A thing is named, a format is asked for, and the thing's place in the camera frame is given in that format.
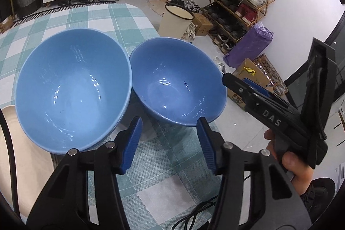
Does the shoe rack with shoes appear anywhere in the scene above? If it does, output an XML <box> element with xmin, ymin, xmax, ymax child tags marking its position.
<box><xmin>203</xmin><ymin>0</ymin><xmax>278</xmax><ymax>54</ymax></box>

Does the purple bag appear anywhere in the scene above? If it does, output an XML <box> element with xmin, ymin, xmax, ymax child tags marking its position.
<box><xmin>223</xmin><ymin>22</ymin><xmax>274</xmax><ymax>69</ymax></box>

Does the open cardboard box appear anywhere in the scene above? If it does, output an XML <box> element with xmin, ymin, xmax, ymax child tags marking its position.
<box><xmin>227</xmin><ymin>58</ymin><xmax>270</xmax><ymax>112</ymax></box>

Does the cream trash bin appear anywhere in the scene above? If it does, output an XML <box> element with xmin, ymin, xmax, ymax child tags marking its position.
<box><xmin>158</xmin><ymin>3</ymin><xmax>195</xmax><ymax>40</ymax></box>

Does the brown cardboard box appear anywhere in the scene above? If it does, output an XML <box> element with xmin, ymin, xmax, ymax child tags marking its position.
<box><xmin>193</xmin><ymin>12</ymin><xmax>213</xmax><ymax>36</ymax></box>

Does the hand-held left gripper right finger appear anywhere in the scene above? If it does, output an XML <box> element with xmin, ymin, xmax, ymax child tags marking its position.
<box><xmin>196</xmin><ymin>117</ymin><xmax>313</xmax><ymax>230</ymax></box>

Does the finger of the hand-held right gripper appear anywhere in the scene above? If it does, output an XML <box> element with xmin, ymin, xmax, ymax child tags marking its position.
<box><xmin>222</xmin><ymin>73</ymin><xmax>263</xmax><ymax>120</ymax></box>
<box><xmin>243</xmin><ymin>78</ymin><xmax>293</xmax><ymax>112</ymax></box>

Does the blue bowl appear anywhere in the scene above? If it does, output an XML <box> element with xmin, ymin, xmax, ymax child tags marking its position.
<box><xmin>78</xmin><ymin>79</ymin><xmax>133</xmax><ymax>153</ymax></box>
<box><xmin>129</xmin><ymin>37</ymin><xmax>227</xmax><ymax>127</ymax></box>
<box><xmin>15</xmin><ymin>28</ymin><xmax>133</xmax><ymax>153</ymax></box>

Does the black white striped rug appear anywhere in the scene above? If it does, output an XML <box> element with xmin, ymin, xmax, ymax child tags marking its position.
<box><xmin>11</xmin><ymin>0</ymin><xmax>114</xmax><ymax>24</ymax></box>

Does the small cardboard box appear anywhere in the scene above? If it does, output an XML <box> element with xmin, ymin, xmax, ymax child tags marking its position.
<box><xmin>0</xmin><ymin>16</ymin><xmax>15</xmax><ymax>34</ymax></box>

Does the teal checked tablecloth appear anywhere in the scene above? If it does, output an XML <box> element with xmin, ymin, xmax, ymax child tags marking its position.
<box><xmin>0</xmin><ymin>2</ymin><xmax>243</xmax><ymax>230</ymax></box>

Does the white sneaker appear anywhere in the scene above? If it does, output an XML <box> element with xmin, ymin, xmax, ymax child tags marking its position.
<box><xmin>181</xmin><ymin>22</ymin><xmax>198</xmax><ymax>41</ymax></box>

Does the pile of loose shoes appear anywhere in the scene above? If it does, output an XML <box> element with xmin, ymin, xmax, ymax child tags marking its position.
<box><xmin>168</xmin><ymin>0</ymin><xmax>201</xmax><ymax>13</ymax></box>

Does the person's right hand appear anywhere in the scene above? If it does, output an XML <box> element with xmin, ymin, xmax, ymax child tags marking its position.
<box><xmin>263</xmin><ymin>129</ymin><xmax>314</xmax><ymax>195</ymax></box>

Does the beige irregular door mat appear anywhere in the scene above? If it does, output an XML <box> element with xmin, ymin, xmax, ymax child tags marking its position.
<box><xmin>142</xmin><ymin>0</ymin><xmax>173</xmax><ymax>17</ymax></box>

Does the cream round plate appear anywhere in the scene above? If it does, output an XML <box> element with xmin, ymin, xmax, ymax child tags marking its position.
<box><xmin>0</xmin><ymin>105</ymin><xmax>56</xmax><ymax>218</ymax></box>

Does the patterned brown box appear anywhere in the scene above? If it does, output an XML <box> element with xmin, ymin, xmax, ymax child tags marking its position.
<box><xmin>253</xmin><ymin>53</ymin><xmax>288</xmax><ymax>97</ymax></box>

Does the person's right forearm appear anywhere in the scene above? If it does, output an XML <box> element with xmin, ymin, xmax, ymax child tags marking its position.
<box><xmin>298</xmin><ymin>177</ymin><xmax>337</xmax><ymax>225</ymax></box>

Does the white shoe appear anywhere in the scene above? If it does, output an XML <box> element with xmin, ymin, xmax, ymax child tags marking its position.
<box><xmin>214</xmin><ymin>56</ymin><xmax>226</xmax><ymax>75</ymax></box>

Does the wooden shoe rack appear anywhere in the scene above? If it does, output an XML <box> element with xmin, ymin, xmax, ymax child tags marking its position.
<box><xmin>202</xmin><ymin>0</ymin><xmax>278</xmax><ymax>55</ymax></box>

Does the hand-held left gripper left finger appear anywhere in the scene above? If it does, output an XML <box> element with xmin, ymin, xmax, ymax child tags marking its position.
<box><xmin>26</xmin><ymin>116</ymin><xmax>143</xmax><ymax>230</ymax></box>

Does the black cable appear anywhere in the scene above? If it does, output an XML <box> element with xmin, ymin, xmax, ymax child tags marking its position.
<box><xmin>172</xmin><ymin>202</ymin><xmax>216</xmax><ymax>230</ymax></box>
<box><xmin>0</xmin><ymin>111</ymin><xmax>21</xmax><ymax>220</ymax></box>

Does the gold foil packet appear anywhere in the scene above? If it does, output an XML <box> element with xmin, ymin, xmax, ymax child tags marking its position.
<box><xmin>241</xmin><ymin>65</ymin><xmax>256</xmax><ymax>77</ymax></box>

